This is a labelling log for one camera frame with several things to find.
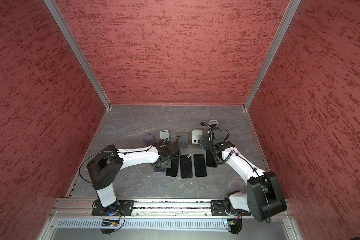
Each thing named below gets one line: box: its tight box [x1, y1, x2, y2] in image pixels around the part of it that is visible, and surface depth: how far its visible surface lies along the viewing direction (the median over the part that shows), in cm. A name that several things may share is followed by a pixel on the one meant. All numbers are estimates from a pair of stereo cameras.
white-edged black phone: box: [193, 153, 207, 177], surface depth 91 cm
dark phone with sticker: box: [166, 158, 180, 177], surface depth 87 cm
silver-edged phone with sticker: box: [180, 154, 193, 179], surface depth 90 cm
